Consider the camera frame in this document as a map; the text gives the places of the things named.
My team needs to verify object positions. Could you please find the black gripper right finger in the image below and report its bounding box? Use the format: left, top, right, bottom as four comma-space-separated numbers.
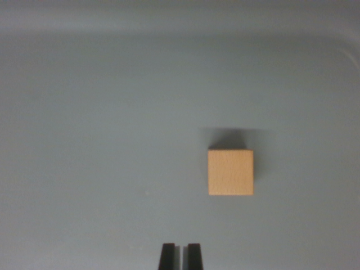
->
182, 243, 204, 270

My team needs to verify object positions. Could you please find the wooden cube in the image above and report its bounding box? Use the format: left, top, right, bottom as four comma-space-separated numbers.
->
208, 149, 255, 196

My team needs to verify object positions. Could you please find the grey plastic tray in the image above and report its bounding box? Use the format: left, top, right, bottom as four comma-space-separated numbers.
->
0, 0, 360, 270

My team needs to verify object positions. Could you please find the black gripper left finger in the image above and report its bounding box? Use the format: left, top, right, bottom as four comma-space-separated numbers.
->
158, 243, 182, 270

